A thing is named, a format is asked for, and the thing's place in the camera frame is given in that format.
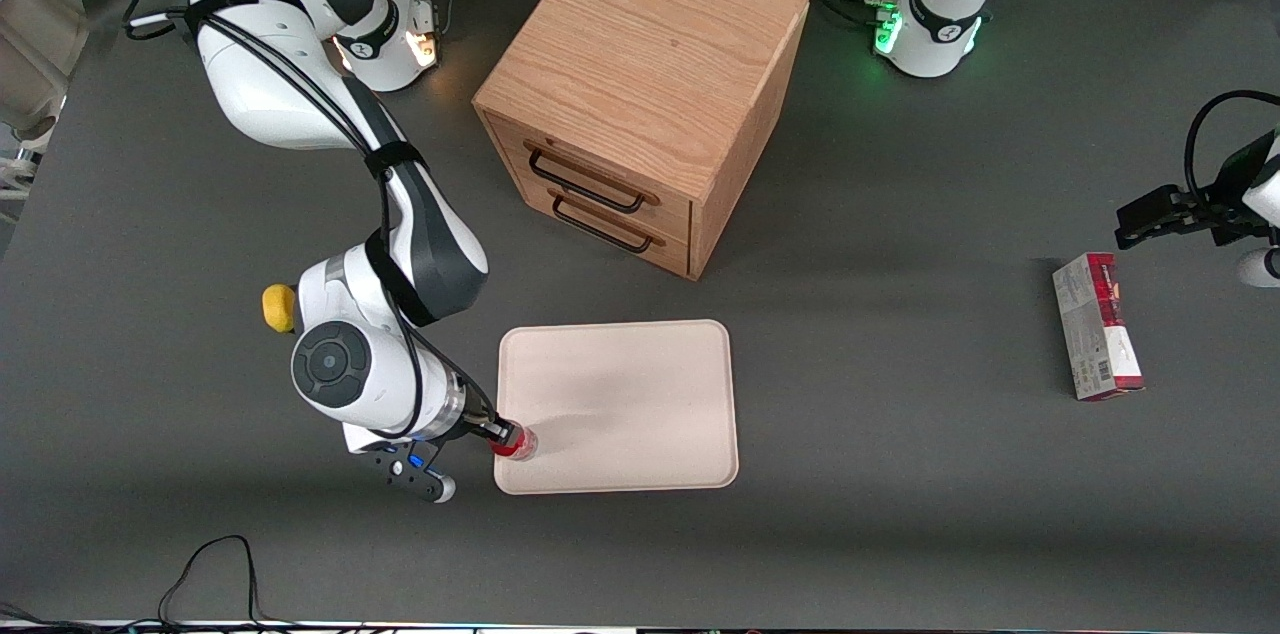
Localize black metal drawer handle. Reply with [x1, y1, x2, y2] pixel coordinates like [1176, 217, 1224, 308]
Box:
[549, 190, 667, 255]
[525, 142, 662, 215]

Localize red and grey carton box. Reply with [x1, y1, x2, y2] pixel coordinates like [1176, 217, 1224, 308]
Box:
[1052, 252, 1146, 402]

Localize thin black looped cable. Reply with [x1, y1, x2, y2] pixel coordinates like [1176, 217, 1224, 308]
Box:
[157, 534, 265, 632]

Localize beige rectangular tray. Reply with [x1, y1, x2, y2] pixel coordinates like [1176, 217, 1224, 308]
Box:
[493, 319, 740, 496]

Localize small red coke bottle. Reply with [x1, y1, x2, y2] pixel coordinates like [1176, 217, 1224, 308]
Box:
[490, 422, 540, 462]

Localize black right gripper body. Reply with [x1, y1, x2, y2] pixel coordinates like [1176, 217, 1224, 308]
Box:
[456, 406, 503, 447]

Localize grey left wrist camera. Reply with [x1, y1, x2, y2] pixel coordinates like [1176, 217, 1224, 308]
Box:
[1236, 249, 1280, 288]

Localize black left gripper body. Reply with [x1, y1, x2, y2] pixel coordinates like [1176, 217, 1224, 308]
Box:
[1196, 128, 1280, 249]

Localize wooden drawer cabinet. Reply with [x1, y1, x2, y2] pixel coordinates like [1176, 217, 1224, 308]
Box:
[472, 0, 811, 282]

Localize beige plastic equipment housing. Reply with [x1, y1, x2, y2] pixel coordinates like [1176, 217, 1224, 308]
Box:
[0, 0, 93, 227]

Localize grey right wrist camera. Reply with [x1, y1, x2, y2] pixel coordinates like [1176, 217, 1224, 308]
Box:
[362, 438, 458, 505]

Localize yellow lemon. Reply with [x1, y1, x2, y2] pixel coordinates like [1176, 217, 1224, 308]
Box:
[262, 284, 299, 335]

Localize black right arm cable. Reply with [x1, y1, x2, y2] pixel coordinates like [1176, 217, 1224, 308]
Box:
[123, 0, 501, 440]

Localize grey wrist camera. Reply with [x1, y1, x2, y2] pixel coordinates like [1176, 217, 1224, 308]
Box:
[1236, 249, 1280, 288]
[362, 438, 458, 505]

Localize wooden drawer front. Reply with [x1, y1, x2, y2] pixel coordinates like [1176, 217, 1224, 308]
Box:
[486, 112, 695, 243]
[520, 184, 693, 277]

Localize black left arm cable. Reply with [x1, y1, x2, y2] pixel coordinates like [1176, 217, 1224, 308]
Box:
[1184, 90, 1280, 201]

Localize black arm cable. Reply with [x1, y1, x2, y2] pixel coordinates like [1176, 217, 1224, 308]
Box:
[123, 0, 501, 440]
[1184, 90, 1280, 201]

